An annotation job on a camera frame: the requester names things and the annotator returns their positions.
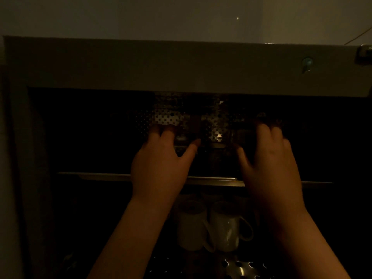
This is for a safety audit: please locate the white mug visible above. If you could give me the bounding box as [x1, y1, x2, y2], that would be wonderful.
[210, 200, 254, 253]
[174, 198, 216, 254]

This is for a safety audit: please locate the person's left hand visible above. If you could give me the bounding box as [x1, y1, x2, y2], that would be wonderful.
[130, 124, 201, 205]

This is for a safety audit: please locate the person's right hand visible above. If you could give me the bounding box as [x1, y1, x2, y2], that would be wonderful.
[234, 123, 307, 221]

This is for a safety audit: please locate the perforated metal tray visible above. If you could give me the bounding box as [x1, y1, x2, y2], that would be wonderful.
[144, 253, 281, 279]

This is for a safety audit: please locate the grey cabinet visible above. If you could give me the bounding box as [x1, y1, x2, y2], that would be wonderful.
[2, 35, 372, 279]

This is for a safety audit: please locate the metal shelf rail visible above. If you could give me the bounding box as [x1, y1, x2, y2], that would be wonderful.
[57, 171, 334, 188]

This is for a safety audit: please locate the person's right forearm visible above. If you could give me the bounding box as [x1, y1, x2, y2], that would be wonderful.
[263, 209, 351, 279]

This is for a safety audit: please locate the thin wire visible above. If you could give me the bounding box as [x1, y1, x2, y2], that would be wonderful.
[344, 26, 372, 46]

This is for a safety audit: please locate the person's left forearm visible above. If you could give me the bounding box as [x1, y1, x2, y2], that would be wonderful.
[87, 197, 176, 279]

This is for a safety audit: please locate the perforated metal basket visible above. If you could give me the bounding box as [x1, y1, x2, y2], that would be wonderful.
[134, 92, 287, 150]

